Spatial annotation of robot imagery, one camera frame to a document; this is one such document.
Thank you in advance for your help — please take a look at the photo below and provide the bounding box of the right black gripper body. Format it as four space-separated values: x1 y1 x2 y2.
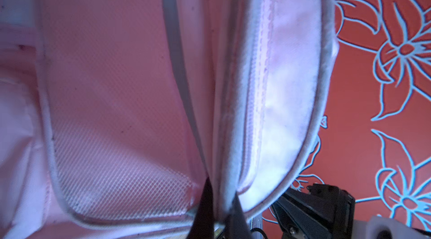
270 184 355 239

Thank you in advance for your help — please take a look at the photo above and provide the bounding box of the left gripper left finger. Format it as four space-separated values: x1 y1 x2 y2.
187 178 214 239

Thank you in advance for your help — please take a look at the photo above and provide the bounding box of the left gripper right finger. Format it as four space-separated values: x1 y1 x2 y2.
224 194 252 239

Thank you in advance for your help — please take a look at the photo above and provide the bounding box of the pink student backpack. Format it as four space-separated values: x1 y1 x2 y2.
1 0 338 239

